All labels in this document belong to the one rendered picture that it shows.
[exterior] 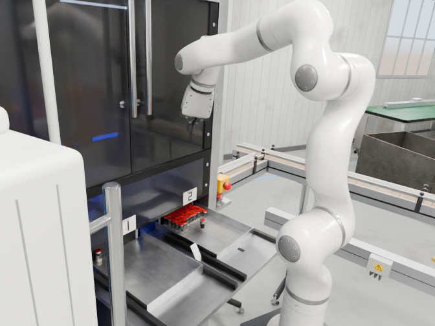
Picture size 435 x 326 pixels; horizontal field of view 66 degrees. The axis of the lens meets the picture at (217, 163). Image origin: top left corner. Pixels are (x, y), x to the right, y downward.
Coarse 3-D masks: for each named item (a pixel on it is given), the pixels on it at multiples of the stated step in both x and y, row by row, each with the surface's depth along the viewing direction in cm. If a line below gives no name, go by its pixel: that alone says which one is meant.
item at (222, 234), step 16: (208, 208) 160; (160, 224) 144; (192, 224) 151; (208, 224) 152; (224, 224) 153; (240, 224) 150; (192, 240) 140; (208, 240) 141; (224, 240) 141; (240, 240) 139
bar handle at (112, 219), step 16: (112, 192) 46; (112, 208) 47; (96, 224) 45; (112, 224) 48; (112, 240) 49; (112, 256) 50; (112, 272) 51; (112, 288) 52; (112, 304) 53; (112, 320) 55
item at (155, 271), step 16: (144, 240) 138; (160, 240) 133; (128, 256) 128; (144, 256) 128; (160, 256) 129; (176, 256) 128; (128, 272) 119; (144, 272) 120; (160, 272) 120; (176, 272) 121; (192, 272) 116; (128, 288) 112; (144, 288) 112; (160, 288) 112; (176, 288) 111; (144, 304) 102; (160, 304) 106
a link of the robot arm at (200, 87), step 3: (192, 81) 108; (195, 81) 107; (192, 84) 108; (195, 84) 107; (198, 84) 107; (201, 84) 107; (195, 87) 108; (198, 87) 107; (201, 87) 107; (204, 87) 107; (207, 87) 107; (210, 87) 108; (213, 87) 109; (198, 90) 108; (201, 90) 108; (204, 90) 108; (207, 90) 108; (210, 90) 109; (213, 90) 110
